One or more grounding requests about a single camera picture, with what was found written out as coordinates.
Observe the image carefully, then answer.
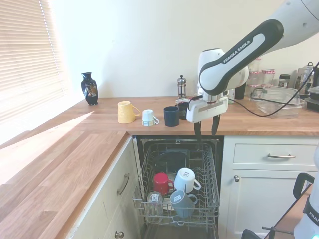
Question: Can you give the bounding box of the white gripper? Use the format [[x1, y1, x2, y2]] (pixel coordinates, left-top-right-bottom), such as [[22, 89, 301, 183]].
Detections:
[[186, 95, 229, 143]]

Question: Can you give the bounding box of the grey mug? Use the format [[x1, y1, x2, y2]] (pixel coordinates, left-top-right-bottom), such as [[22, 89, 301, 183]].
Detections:
[[169, 190, 198, 219]]

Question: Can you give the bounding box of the navy blue mug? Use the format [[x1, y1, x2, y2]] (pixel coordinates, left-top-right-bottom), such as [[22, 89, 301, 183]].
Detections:
[[163, 106, 180, 128], [177, 102, 190, 121]]

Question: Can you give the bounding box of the large white mug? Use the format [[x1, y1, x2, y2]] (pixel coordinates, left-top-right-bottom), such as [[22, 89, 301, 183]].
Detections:
[[173, 167, 202, 194]]

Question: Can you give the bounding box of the small white mug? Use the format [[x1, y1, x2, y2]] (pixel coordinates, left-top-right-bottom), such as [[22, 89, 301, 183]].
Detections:
[[141, 109, 160, 127]]

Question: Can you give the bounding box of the red mug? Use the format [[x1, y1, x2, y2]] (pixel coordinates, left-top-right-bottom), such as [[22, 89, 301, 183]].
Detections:
[[152, 172, 174, 197]]

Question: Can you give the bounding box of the yellow mug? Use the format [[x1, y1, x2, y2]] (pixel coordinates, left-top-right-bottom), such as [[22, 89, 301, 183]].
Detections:
[[117, 100, 141, 124]]

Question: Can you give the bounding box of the steel dishwasher door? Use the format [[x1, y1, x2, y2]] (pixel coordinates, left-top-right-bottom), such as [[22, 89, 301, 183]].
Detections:
[[141, 223, 218, 239]]

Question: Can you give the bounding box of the black pan in rack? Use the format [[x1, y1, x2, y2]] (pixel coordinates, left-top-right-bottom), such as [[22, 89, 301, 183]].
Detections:
[[154, 148, 189, 175]]

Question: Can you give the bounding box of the glass French press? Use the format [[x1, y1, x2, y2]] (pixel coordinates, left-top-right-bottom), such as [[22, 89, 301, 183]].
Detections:
[[176, 74, 188, 101]]

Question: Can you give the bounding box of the black shaker bottle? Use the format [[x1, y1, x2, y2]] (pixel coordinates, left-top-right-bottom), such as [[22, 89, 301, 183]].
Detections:
[[234, 83, 248, 101]]

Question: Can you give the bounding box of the glass jar gingham lid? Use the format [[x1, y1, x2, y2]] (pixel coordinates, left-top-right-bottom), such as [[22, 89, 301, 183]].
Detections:
[[261, 68, 277, 87], [248, 70, 263, 87]]

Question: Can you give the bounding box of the clear plastic lidded container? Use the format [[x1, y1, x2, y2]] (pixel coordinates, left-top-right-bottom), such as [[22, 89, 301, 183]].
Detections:
[[250, 85, 307, 120]]

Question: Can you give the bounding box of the glass jar black lid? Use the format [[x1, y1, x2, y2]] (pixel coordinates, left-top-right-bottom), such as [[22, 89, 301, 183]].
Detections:
[[278, 74, 292, 88]]

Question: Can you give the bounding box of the clear drinking glass with label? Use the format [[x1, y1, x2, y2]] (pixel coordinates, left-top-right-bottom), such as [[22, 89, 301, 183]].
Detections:
[[145, 191, 165, 224]]

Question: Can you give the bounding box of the black food container stack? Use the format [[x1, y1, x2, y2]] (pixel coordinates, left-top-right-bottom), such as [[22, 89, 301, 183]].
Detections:
[[303, 85, 319, 112]]

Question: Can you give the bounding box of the metal coffee pot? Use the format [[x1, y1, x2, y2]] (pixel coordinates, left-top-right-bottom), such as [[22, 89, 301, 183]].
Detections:
[[296, 62, 317, 95]]

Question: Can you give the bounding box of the black painted vase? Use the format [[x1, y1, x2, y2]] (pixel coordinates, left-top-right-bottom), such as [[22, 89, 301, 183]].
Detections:
[[80, 72, 99, 107]]

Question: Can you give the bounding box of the beige window blind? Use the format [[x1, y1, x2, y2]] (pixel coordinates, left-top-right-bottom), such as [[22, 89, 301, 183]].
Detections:
[[0, 0, 68, 126]]

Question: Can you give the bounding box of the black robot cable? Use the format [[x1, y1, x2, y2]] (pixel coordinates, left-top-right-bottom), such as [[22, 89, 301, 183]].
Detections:
[[227, 60, 319, 118]]

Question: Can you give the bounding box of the grey wire dishwasher rack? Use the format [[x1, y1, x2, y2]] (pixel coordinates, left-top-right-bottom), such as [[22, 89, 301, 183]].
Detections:
[[132, 141, 221, 227]]

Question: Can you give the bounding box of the metal drawer handle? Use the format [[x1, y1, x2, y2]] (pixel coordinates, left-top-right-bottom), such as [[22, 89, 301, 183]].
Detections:
[[116, 173, 130, 196], [267, 153, 297, 160]]

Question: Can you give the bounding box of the black camera stand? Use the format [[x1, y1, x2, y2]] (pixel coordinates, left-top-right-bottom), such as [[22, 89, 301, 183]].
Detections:
[[241, 172, 316, 239]]

